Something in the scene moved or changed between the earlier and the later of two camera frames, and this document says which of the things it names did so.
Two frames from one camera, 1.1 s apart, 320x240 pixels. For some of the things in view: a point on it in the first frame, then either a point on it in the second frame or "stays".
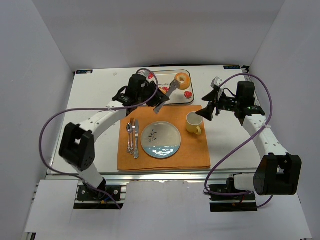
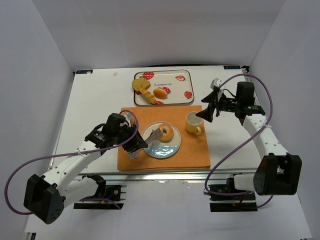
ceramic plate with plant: [161, 139] stays
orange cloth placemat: [176, 138] stays
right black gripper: [215, 104] stays
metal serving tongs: [173, 86] to [155, 134]
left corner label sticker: [84, 71] stays
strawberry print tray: [180, 95] stays
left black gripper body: [161, 96] to [131, 139]
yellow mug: [193, 121] stays
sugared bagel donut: [184, 80] to [168, 132]
